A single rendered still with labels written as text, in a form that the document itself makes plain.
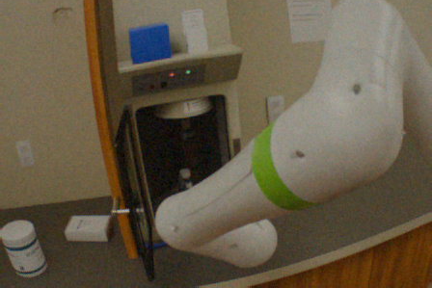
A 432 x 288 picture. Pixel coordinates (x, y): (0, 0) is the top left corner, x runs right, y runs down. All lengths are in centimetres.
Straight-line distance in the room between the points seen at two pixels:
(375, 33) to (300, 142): 16
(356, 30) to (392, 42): 5
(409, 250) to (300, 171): 116
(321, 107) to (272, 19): 137
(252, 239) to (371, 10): 47
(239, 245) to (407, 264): 95
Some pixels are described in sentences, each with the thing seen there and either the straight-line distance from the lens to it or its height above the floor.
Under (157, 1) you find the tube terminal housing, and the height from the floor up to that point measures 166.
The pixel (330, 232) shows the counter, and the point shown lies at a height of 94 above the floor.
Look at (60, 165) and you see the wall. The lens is 182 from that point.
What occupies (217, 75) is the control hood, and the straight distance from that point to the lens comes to 126.
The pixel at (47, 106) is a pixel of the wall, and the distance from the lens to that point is 175.
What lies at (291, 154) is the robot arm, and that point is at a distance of 47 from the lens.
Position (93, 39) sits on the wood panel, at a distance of 117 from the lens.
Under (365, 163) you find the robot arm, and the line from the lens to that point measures 44.
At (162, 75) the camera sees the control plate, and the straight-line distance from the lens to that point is 120.
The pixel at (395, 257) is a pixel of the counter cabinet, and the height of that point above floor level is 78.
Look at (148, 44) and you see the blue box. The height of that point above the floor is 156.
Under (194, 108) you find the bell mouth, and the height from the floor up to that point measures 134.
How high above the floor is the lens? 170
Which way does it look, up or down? 18 degrees down
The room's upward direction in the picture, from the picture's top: 6 degrees counter-clockwise
